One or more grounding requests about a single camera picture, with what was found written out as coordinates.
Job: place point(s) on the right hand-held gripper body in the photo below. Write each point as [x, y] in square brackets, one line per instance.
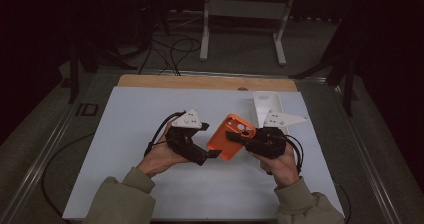
[268, 144]

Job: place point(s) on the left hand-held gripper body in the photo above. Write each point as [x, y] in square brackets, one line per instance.
[183, 144]

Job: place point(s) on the white board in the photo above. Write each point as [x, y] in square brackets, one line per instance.
[200, 190]

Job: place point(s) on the person's right hand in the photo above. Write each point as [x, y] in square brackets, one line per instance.
[283, 170]

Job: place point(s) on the long white plastic tray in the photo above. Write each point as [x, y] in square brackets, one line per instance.
[266, 100]

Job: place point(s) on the person's left hand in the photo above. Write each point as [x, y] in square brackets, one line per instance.
[160, 157]

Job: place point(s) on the black stand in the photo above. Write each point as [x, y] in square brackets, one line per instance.
[348, 90]
[73, 80]

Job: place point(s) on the white metal stand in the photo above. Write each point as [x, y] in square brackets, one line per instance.
[246, 9]

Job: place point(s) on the metal floor rail frame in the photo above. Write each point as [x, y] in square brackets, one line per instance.
[33, 175]

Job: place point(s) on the orange phone case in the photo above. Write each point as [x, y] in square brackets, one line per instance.
[225, 147]

